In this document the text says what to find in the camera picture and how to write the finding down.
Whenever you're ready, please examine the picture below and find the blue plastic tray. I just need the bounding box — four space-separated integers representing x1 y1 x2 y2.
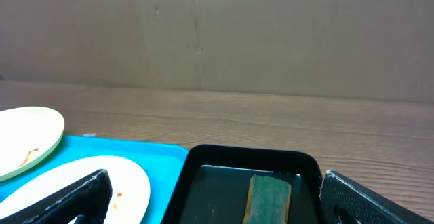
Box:
1 136 188 223

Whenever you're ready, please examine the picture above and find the green and yellow sponge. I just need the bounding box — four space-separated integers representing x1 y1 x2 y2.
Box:
242 174 292 224

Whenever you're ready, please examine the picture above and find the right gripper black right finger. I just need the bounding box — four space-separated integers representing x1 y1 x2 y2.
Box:
320 170 433 224

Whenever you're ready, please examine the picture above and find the black plastic tray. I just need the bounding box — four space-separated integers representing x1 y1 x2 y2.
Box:
162 145 326 224

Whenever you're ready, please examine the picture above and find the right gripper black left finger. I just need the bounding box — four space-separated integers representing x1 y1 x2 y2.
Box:
1 169 113 224

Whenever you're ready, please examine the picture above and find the yellow-green plate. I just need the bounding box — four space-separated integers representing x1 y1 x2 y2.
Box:
1 107 65 181

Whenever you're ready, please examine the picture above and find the white plate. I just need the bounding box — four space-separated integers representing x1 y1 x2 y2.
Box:
1 155 151 224

